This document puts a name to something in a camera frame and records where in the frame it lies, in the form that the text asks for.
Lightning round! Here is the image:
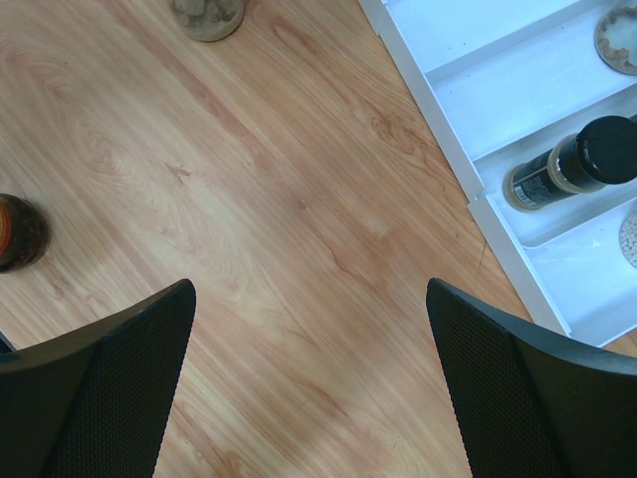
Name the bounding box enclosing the small black-cap spice jar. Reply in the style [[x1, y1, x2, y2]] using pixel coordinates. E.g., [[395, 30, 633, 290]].
[[503, 116, 636, 211]]

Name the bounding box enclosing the silver-lid salt shaker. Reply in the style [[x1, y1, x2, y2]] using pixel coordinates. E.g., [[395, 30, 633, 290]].
[[618, 206, 637, 268]]

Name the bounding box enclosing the red-lid sauce jar front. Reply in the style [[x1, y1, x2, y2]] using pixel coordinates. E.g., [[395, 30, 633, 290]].
[[1, 193, 50, 274]]

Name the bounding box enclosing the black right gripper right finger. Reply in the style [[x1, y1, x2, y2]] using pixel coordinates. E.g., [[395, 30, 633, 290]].
[[426, 279, 636, 477]]

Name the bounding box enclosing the glass jar with brown lumps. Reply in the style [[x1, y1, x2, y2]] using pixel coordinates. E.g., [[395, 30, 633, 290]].
[[167, 0, 246, 42]]

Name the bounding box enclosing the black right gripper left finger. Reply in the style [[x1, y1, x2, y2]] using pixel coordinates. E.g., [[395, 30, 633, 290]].
[[1, 279, 196, 477]]

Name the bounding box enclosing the white divided organizer tray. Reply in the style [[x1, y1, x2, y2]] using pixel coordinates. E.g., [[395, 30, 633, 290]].
[[361, 0, 636, 347]]

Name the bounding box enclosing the black-lid glass condiment jar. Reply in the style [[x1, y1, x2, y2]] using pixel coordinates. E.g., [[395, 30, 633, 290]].
[[594, 0, 636, 76]]

